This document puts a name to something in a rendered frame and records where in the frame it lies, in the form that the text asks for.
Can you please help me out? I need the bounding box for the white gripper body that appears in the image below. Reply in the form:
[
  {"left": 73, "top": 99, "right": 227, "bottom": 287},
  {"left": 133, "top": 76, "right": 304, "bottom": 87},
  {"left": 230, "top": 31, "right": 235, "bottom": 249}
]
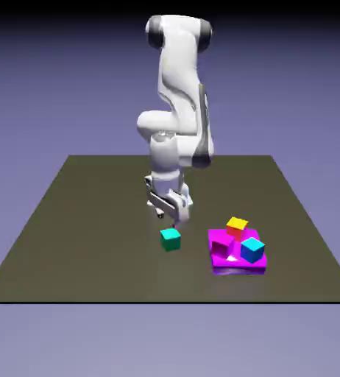
[{"left": 145, "top": 188, "right": 194, "bottom": 226}]

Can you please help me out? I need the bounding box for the small teal cube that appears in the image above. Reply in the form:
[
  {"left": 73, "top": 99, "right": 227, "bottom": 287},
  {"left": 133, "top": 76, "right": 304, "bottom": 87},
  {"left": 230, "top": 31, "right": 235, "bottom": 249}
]
[{"left": 159, "top": 228, "right": 182, "bottom": 253}]

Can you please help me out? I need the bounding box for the small magenta cube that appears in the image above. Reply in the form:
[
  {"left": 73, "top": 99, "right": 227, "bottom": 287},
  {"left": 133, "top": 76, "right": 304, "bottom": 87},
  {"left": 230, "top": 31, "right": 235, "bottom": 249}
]
[{"left": 210, "top": 235, "right": 236, "bottom": 259}]

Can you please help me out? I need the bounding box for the small yellow cube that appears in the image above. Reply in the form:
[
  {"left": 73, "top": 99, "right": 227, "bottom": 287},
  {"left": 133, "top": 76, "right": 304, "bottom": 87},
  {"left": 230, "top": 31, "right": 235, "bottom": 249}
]
[{"left": 225, "top": 216, "right": 249, "bottom": 242}]

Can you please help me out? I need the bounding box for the small blue cube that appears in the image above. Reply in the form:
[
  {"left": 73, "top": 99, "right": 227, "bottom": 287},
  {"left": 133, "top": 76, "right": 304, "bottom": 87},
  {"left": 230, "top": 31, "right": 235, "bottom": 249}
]
[{"left": 239, "top": 236, "right": 266, "bottom": 264}]

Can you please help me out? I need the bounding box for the large magenta box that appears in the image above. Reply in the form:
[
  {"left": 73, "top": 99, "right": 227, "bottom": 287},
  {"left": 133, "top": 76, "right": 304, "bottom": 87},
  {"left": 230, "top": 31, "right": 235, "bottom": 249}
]
[{"left": 207, "top": 228, "right": 269, "bottom": 277}]

